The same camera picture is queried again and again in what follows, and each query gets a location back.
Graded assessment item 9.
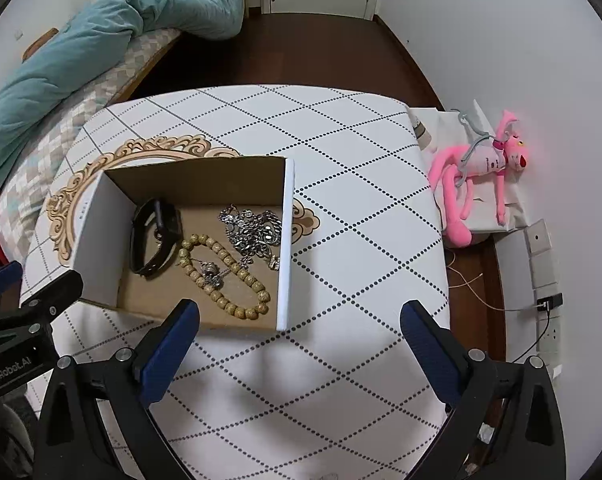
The black smart watch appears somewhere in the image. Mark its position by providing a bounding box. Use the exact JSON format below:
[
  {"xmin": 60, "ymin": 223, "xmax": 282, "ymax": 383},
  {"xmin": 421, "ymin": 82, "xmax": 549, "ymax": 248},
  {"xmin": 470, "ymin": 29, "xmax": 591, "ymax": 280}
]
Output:
[{"xmin": 129, "ymin": 197, "xmax": 183, "ymax": 278}]

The wooden bead bracelet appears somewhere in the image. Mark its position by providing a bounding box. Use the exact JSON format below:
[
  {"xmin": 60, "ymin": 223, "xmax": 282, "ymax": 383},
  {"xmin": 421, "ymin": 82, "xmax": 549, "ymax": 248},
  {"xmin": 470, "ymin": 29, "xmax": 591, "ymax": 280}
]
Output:
[{"xmin": 176, "ymin": 233, "xmax": 272, "ymax": 321}]

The thick silver chain bracelet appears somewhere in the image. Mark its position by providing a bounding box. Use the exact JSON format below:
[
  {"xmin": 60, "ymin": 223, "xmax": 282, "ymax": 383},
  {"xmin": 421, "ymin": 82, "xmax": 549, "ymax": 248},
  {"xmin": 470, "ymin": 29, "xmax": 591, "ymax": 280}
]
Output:
[{"xmin": 217, "ymin": 204, "xmax": 284, "ymax": 271}]

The black charger plug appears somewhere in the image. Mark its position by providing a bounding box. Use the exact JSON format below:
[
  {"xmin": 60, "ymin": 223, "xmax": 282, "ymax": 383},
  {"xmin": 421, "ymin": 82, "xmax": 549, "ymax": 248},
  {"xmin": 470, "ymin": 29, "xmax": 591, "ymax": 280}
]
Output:
[{"xmin": 536, "ymin": 292, "xmax": 563, "ymax": 312}]

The white diamond pattern tablecloth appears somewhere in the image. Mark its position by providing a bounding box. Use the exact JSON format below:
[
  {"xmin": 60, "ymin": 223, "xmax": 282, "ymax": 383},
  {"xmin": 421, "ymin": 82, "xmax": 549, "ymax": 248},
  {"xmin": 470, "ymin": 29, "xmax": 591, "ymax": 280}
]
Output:
[{"xmin": 21, "ymin": 84, "xmax": 450, "ymax": 479}]

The white cardboard box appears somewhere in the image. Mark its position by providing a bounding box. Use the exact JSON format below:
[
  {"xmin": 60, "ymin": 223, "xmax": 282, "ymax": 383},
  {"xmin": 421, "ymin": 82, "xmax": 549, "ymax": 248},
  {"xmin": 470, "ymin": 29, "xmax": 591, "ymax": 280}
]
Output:
[{"xmin": 71, "ymin": 156, "xmax": 295, "ymax": 332}]

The wooden headboard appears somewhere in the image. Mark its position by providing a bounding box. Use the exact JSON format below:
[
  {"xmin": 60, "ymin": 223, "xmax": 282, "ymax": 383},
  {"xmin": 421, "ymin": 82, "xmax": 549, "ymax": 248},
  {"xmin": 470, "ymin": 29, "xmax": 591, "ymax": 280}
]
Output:
[{"xmin": 21, "ymin": 27, "xmax": 58, "ymax": 63}]

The pink panther plush toy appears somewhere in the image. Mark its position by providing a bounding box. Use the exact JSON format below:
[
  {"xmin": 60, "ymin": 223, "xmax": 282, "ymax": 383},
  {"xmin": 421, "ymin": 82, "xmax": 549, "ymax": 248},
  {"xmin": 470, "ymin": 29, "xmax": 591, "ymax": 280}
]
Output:
[{"xmin": 428, "ymin": 110, "xmax": 531, "ymax": 247}]

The white canvas bag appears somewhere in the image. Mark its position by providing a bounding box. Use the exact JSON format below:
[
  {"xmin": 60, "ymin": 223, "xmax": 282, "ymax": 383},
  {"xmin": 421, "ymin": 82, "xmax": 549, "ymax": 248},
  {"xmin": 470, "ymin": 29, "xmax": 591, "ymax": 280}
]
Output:
[{"xmin": 407, "ymin": 107, "xmax": 531, "ymax": 247}]

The teal quilt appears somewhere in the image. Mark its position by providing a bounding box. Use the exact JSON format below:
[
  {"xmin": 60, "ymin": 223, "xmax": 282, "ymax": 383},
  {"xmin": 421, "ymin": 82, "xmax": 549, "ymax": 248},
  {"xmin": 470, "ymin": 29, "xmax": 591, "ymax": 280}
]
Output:
[{"xmin": 0, "ymin": 0, "xmax": 243, "ymax": 186}]

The wall socket strip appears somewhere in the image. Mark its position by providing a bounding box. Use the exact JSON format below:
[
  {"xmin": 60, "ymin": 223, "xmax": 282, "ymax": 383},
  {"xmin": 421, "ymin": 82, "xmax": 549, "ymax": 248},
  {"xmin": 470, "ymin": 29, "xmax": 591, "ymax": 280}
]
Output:
[{"xmin": 524, "ymin": 219, "xmax": 563, "ymax": 380}]

